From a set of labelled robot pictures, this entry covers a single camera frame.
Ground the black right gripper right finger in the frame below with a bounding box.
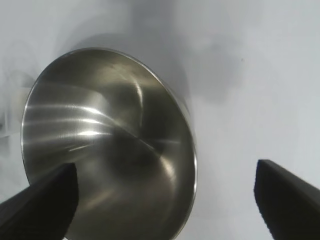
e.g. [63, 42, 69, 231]
[253, 159, 320, 240]

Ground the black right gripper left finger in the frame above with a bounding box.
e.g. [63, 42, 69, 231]
[0, 162, 80, 240]

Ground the stainless steel mixing bowl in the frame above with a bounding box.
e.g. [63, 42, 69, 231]
[21, 47, 198, 240]

